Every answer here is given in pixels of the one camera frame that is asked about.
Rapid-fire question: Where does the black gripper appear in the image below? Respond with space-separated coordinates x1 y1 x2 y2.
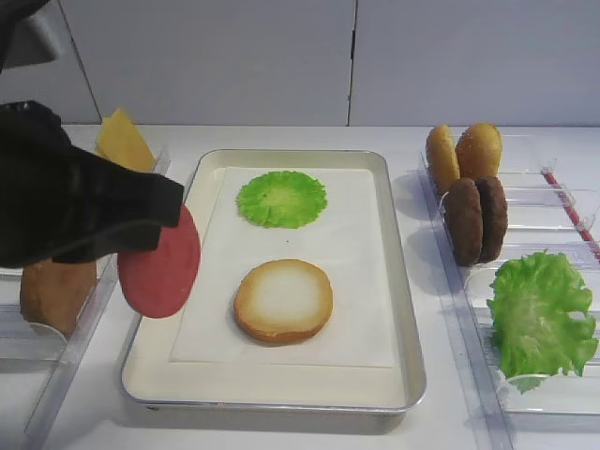
1 102 184 268

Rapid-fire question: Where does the red tomato slice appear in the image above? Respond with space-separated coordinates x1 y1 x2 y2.
117 207 201 319

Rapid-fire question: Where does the yellow cheese slice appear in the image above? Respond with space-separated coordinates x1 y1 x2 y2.
97 108 156 173

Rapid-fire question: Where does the brown bread slice in rack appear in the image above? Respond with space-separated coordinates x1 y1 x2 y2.
20 259 97 338

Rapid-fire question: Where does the round green lettuce piece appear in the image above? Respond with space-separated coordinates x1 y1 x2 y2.
236 171 328 229

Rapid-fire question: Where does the toasted bread slice on tray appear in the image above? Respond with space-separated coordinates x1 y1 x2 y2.
232 259 334 345

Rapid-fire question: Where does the right brown meat patty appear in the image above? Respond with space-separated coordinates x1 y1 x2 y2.
475 175 508 263

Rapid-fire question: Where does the leafy green lettuce leaf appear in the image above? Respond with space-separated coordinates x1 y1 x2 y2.
487 251 599 394

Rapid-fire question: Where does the clear acrylic left rack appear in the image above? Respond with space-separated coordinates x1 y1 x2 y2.
0 149 173 440

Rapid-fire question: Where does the clear acrylic rack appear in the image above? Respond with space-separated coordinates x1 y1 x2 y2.
0 149 173 440
419 128 599 449

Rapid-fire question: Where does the white paper liner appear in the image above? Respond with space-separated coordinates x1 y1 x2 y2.
171 167 394 367

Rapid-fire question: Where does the left burger bun half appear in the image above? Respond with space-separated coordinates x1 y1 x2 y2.
426 124 460 195

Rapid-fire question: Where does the clear acrylic right rack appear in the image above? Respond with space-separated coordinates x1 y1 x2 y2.
419 128 599 449

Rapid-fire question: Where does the red strip on rack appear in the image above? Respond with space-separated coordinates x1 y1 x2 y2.
542 169 599 261

